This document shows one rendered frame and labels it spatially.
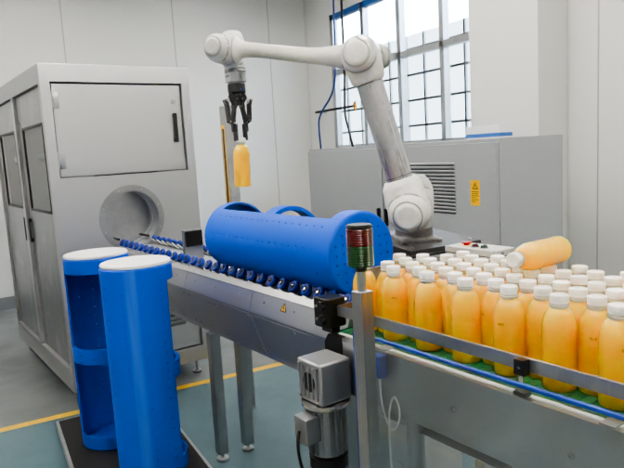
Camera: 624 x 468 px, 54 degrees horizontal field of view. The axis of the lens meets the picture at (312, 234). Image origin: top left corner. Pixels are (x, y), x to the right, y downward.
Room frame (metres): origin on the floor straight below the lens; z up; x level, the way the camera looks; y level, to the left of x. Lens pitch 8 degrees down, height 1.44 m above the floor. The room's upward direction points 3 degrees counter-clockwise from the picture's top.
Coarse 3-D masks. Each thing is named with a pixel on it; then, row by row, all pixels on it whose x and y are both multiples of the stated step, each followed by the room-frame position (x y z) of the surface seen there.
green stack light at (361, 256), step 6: (348, 246) 1.42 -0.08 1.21; (366, 246) 1.40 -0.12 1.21; (372, 246) 1.42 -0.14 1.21; (348, 252) 1.41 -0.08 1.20; (354, 252) 1.40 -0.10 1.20; (360, 252) 1.40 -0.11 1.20; (366, 252) 1.40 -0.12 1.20; (372, 252) 1.41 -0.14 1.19; (348, 258) 1.41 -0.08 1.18; (354, 258) 1.40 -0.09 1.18; (360, 258) 1.40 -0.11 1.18; (366, 258) 1.40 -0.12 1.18; (372, 258) 1.41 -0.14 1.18; (348, 264) 1.42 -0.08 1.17; (354, 264) 1.40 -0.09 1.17; (360, 264) 1.40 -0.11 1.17; (366, 264) 1.40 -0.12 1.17; (372, 264) 1.41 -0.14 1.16
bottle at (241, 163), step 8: (240, 144) 2.61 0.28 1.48; (240, 152) 2.60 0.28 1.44; (248, 152) 2.62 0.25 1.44; (240, 160) 2.60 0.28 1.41; (248, 160) 2.61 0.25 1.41; (240, 168) 2.60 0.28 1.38; (248, 168) 2.61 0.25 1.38; (240, 176) 2.60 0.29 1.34; (248, 176) 2.62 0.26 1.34; (240, 184) 2.60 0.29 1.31; (248, 184) 2.61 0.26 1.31
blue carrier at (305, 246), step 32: (224, 224) 2.48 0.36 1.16; (256, 224) 2.29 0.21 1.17; (288, 224) 2.13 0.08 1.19; (320, 224) 1.99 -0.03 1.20; (384, 224) 2.04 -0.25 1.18; (224, 256) 2.50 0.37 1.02; (256, 256) 2.26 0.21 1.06; (288, 256) 2.08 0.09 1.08; (320, 256) 1.92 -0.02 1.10; (384, 256) 2.03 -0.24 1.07; (352, 288) 1.95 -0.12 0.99
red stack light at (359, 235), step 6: (348, 234) 1.41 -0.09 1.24; (354, 234) 1.40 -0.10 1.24; (360, 234) 1.40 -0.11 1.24; (366, 234) 1.40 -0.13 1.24; (372, 234) 1.43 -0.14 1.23; (348, 240) 1.41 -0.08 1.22; (354, 240) 1.40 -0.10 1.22; (360, 240) 1.40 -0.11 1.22; (366, 240) 1.40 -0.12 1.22; (372, 240) 1.42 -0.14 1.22; (354, 246) 1.40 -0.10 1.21; (360, 246) 1.40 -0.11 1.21
